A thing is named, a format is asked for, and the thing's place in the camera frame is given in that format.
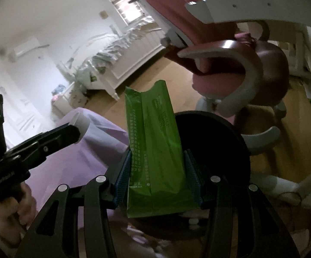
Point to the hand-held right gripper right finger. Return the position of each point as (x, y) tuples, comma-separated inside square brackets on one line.
[(191, 174)]

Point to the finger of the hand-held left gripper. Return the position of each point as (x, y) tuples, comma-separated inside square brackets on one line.
[(47, 143)]

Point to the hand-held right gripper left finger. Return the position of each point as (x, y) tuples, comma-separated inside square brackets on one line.
[(124, 177)]

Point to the black trash bin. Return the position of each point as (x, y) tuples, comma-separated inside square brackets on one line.
[(220, 145)]

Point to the white paper cup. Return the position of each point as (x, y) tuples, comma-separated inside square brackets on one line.
[(82, 122)]

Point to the green snack packet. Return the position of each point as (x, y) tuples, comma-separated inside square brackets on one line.
[(155, 139)]

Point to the person's left hand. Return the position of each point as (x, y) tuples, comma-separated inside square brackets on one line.
[(27, 207)]

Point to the purple blanket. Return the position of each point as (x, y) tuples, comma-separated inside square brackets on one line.
[(72, 166)]

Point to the white bedside cabinet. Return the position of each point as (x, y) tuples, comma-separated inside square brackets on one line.
[(64, 99)]

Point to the pink desk chair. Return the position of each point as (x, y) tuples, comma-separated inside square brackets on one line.
[(220, 83)]

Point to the white air conditioner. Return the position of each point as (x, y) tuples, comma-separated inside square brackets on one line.
[(26, 47)]

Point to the rumpled white bedding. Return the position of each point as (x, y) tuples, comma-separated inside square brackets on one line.
[(112, 51)]

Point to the white bed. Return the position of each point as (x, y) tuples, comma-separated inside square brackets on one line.
[(133, 59)]

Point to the small window with blinds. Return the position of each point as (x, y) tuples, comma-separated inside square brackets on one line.
[(125, 5)]

